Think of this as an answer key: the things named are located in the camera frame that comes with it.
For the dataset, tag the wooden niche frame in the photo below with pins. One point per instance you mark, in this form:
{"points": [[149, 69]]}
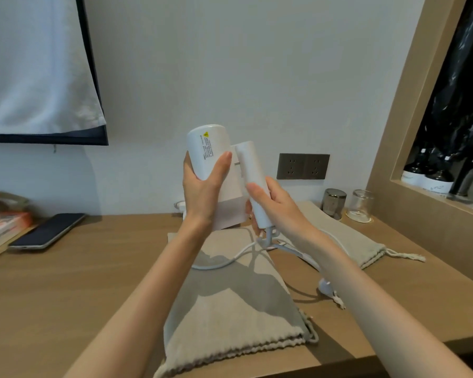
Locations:
{"points": [[418, 232]]}

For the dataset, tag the black smartphone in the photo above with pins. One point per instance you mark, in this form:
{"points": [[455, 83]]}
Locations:
{"points": [[47, 231]]}

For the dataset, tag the white cloth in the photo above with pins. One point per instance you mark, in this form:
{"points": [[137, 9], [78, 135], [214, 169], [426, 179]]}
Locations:
{"points": [[31, 66]]}

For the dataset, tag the black plastic bag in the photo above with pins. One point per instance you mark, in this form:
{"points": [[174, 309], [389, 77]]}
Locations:
{"points": [[457, 82]]}

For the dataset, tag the person's left hand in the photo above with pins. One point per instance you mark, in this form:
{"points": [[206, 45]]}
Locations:
{"points": [[203, 200]]}

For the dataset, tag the dark grey wall socket panel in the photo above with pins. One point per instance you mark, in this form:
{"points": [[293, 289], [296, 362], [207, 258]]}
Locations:
{"points": [[303, 166]]}

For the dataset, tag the clear glass cup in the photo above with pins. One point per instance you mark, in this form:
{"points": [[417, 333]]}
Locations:
{"points": [[360, 204]]}

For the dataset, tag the black television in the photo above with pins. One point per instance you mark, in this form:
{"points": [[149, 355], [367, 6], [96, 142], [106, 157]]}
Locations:
{"points": [[82, 139]]}

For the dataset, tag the round beige dish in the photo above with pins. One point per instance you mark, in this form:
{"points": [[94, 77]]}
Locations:
{"points": [[4, 198]]}

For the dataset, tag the round gold-rimmed coaster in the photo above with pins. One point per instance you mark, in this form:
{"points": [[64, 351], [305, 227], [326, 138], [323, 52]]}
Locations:
{"points": [[356, 220]]}

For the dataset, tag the grey smoked glass cup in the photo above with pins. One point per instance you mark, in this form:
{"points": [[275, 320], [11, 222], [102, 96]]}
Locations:
{"points": [[334, 202]]}

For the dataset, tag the person's right hand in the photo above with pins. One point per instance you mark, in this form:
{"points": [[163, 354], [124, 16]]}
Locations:
{"points": [[287, 220]]}

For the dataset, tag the dark faucet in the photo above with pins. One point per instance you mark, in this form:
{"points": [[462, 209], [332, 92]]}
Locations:
{"points": [[471, 173]]}

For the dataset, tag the person's left forearm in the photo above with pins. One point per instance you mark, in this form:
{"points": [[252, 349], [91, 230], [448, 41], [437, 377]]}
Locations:
{"points": [[142, 311]]}

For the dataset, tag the person's right forearm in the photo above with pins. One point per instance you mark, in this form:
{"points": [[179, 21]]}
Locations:
{"points": [[378, 311]]}

